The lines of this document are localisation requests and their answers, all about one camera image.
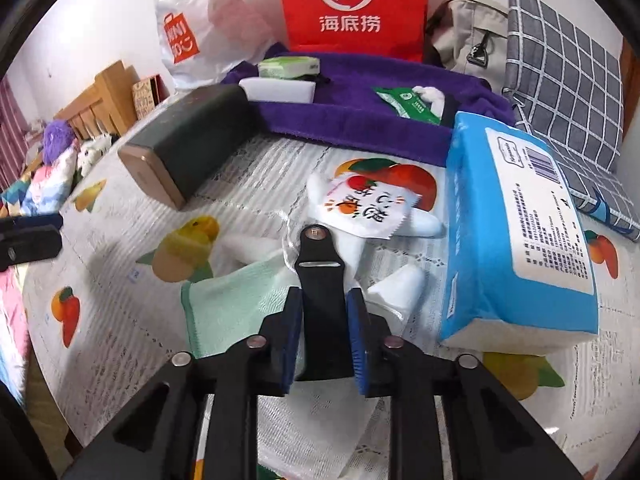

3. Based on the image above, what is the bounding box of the beige backpack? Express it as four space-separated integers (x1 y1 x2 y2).
425 0 511 91

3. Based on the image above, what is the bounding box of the fruit print tablecloth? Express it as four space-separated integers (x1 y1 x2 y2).
22 85 640 480

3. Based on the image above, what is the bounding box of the mint green towel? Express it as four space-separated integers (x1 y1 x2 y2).
180 255 301 361

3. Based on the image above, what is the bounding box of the green wipes packet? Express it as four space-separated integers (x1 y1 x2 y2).
372 86 443 126

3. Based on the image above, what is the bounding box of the light green tissue packet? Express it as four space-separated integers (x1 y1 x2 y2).
258 56 321 80

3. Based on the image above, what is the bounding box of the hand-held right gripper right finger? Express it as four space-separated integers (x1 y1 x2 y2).
345 287 586 480

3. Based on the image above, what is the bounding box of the white rectangular box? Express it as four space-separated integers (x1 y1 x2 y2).
239 77 317 104

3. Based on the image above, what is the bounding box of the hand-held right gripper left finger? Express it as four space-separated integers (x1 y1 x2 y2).
62 287 306 480

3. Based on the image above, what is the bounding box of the white plastic shopping bag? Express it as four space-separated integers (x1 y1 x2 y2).
156 0 281 92

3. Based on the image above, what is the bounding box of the purple fabric tray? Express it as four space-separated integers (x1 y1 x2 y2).
220 42 516 166

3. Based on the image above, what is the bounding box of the purple plush toy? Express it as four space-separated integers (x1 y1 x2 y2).
42 120 76 166

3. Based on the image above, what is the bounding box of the blue tissue pack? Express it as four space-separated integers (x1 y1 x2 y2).
440 112 601 356

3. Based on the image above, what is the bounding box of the white plush toy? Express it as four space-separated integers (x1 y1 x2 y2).
75 132 113 176

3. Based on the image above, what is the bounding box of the white orange-print packet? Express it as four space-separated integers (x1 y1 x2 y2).
320 175 421 241

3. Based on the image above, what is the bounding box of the grey checked cushion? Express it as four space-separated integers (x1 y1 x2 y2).
502 0 640 242

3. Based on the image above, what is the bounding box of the wooden headboard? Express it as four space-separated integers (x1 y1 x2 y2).
55 60 141 141

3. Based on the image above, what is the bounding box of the striped curtain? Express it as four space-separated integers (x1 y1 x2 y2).
0 80 31 191

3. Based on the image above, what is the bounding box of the dark green box gold end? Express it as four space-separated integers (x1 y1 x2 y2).
118 85 261 211

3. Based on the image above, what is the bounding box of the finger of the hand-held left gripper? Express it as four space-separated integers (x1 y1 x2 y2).
0 226 64 271
0 215 63 232

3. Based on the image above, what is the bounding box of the white tissue wad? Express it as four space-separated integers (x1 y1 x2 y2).
412 86 453 121

